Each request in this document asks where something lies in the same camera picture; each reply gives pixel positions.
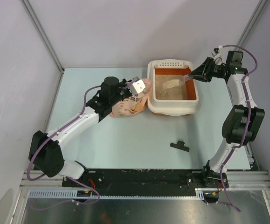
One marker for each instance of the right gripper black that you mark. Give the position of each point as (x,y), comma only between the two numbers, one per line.
(202,73)

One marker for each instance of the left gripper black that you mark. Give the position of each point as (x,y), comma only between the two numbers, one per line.
(129,93)

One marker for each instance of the pink cat litter bag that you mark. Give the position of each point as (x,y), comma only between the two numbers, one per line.
(134,104)

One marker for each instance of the clear plastic scoop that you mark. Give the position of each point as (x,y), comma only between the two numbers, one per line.
(175,82)

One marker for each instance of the cream orange litter box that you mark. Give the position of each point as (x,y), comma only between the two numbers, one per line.
(178,101)

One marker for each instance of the black bag sealing clip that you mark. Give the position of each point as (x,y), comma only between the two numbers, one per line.
(180,145)

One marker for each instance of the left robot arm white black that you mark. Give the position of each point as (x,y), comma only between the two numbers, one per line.
(46,148)

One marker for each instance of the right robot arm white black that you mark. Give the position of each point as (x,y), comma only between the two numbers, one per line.
(242,124)

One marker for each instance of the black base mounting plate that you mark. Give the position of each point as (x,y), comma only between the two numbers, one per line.
(152,182)

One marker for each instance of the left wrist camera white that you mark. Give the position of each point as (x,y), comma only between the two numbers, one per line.
(137,87)

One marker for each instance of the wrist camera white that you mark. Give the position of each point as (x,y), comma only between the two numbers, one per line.
(137,87)
(216,54)

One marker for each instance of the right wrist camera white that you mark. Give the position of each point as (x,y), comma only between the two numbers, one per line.
(216,54)

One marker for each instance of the right aluminium corner post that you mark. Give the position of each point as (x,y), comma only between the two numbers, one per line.
(260,8)

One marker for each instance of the aluminium corner post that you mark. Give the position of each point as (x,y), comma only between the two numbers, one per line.
(41,33)
(260,8)

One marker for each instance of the aluminium frame rail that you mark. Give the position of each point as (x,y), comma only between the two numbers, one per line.
(237,180)

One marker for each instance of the left aluminium corner post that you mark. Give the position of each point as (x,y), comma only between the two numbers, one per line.
(41,33)

